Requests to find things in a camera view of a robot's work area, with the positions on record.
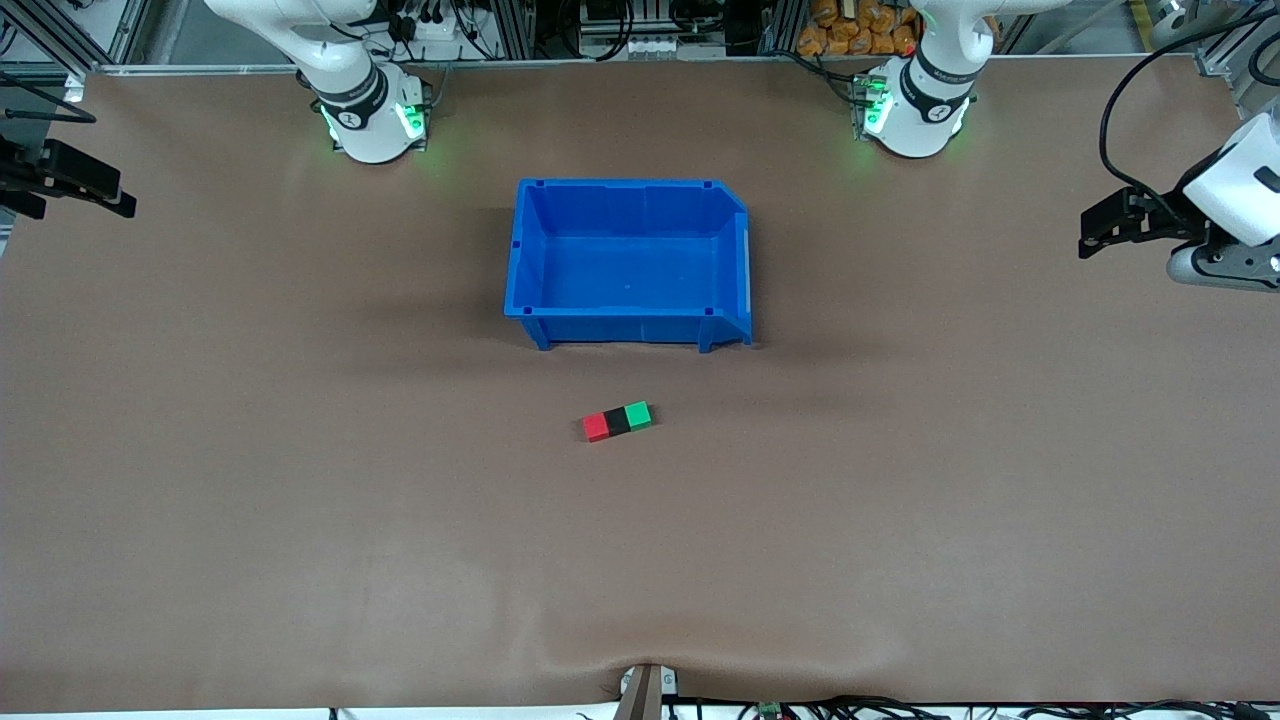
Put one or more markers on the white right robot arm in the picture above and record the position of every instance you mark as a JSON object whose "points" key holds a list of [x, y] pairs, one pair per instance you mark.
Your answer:
{"points": [[360, 110]]}

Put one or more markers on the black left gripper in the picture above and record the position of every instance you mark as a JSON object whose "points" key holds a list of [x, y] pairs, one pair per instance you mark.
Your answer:
{"points": [[1168, 222]]}

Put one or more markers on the white slotted connector strip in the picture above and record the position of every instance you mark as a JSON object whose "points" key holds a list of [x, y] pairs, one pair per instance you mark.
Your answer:
{"points": [[650, 46]]}

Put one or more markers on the red cube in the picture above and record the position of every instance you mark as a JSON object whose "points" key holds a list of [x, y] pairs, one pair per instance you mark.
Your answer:
{"points": [[596, 428]]}

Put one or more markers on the green terminal connector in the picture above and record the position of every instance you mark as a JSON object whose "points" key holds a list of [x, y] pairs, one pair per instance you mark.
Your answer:
{"points": [[769, 710]]}

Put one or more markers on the aluminium frame post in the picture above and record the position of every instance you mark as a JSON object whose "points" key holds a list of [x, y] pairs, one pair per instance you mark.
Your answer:
{"points": [[512, 28]]}

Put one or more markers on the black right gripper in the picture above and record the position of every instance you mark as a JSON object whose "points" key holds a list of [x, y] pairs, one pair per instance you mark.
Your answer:
{"points": [[20, 172]]}

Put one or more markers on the brown table mat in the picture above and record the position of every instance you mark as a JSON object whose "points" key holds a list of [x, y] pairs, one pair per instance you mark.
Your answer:
{"points": [[400, 600]]}

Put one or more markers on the black cube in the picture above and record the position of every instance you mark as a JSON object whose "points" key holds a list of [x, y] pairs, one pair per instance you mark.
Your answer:
{"points": [[618, 421]]}

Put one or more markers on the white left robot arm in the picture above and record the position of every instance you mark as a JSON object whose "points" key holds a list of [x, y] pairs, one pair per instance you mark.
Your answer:
{"points": [[915, 115]]}

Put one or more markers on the green cube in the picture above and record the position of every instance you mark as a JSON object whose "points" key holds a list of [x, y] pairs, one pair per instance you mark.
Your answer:
{"points": [[638, 415]]}

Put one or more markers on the white power strip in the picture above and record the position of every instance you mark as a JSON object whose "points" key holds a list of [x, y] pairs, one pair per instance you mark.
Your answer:
{"points": [[435, 30]]}

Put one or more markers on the blue plastic storage bin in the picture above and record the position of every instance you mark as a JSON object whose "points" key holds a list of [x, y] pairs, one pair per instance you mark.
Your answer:
{"points": [[630, 275]]}

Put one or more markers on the orange snack packets pile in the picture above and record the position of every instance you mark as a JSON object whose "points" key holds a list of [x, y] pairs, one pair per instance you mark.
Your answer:
{"points": [[860, 28]]}

